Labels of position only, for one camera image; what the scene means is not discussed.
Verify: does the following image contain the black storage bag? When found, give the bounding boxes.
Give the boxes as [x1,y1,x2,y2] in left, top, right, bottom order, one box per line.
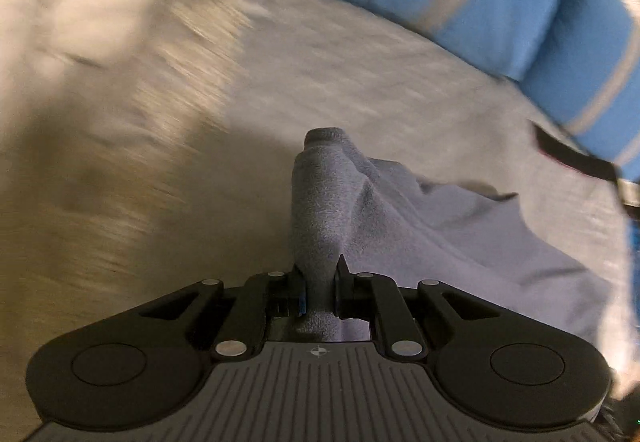
[529,120,640,208]

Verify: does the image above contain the grey-blue sweatshirt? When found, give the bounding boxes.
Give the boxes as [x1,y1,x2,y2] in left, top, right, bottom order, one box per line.
[291,128,608,342]

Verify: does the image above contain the grey quilted bedspread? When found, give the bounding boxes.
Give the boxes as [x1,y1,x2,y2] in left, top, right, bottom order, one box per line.
[1,0,639,441]

